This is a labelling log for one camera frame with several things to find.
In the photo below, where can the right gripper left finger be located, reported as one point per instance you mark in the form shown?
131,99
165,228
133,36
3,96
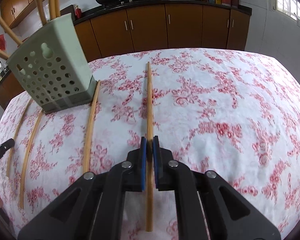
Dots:
136,178

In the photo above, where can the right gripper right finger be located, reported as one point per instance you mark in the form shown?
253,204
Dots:
161,157

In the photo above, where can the black kitchen countertop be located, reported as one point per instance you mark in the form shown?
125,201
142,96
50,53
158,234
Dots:
152,2

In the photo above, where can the floral white tablecloth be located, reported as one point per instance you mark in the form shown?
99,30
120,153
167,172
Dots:
236,113

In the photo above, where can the green perforated utensil holder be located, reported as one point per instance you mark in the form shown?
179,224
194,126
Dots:
51,66

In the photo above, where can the red hanging plastic bag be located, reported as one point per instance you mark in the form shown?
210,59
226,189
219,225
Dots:
2,42

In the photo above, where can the upper wooden cabinets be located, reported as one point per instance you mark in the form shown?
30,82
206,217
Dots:
17,0

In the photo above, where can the dark wooden cutting board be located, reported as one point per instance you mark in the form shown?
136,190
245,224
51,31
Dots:
69,10

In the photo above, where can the red bottle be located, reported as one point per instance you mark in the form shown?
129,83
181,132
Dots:
78,12

